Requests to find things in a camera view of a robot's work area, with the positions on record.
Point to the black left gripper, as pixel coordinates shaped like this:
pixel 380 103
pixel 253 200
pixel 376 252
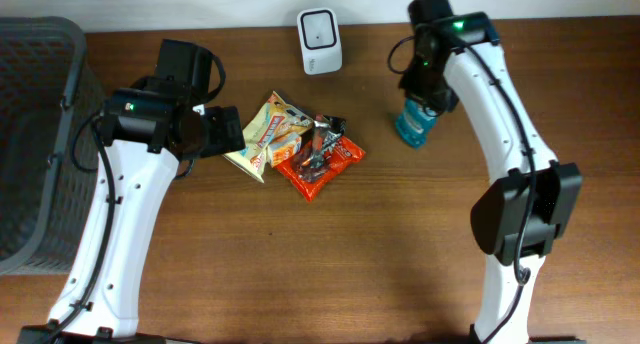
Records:
pixel 227 130

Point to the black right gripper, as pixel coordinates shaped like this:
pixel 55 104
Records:
pixel 407 82

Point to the blue mouthwash bottle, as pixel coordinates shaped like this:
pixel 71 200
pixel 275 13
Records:
pixel 414 123

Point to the cream snack bag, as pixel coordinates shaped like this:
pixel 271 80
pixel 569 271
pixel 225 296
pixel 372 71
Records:
pixel 275 118

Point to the silver black snack packet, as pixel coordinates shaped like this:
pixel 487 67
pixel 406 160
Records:
pixel 327 131

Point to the small orange box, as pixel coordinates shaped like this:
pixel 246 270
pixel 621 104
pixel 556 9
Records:
pixel 283 148

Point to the red skittles candy bag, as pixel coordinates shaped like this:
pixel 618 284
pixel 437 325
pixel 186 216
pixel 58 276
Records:
pixel 310 181

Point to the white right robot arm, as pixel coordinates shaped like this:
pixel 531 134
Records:
pixel 459 60

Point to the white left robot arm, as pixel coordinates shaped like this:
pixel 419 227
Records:
pixel 142 133

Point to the white barcode scanner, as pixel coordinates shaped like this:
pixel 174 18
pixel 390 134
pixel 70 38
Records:
pixel 320 41

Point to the grey plastic mesh basket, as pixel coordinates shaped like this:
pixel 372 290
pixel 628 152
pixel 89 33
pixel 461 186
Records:
pixel 47 92

